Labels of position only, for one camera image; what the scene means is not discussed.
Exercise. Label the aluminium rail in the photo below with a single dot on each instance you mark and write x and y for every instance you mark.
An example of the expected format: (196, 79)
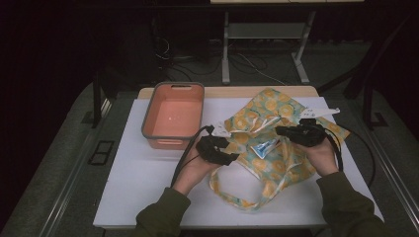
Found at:
(75, 164)
(392, 168)

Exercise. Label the white table mat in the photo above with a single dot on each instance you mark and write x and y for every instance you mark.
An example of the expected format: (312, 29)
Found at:
(131, 191)

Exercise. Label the grey metal stand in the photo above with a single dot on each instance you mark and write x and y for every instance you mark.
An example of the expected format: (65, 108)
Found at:
(225, 65)

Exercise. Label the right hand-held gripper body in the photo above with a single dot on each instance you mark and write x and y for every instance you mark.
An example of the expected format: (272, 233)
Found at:
(308, 133)

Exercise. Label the wooden table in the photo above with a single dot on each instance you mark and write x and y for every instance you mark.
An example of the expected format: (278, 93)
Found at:
(230, 91)

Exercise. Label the black metal stand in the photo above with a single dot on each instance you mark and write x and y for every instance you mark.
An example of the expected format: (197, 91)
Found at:
(96, 102)
(368, 108)

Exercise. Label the person's right hand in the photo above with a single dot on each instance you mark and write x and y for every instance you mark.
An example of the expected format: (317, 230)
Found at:
(321, 158)

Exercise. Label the toothpaste tube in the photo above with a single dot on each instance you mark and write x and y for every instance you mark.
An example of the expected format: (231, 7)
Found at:
(263, 149)

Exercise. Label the orange plastic basket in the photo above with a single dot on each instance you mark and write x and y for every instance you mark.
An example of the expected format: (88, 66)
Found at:
(171, 115)

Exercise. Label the orange print tote bag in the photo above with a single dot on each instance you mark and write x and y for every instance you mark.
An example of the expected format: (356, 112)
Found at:
(263, 115)

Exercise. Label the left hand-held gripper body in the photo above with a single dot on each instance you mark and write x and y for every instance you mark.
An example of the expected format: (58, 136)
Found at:
(209, 148)

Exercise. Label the person's left hand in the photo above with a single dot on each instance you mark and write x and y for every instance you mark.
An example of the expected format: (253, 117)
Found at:
(194, 171)

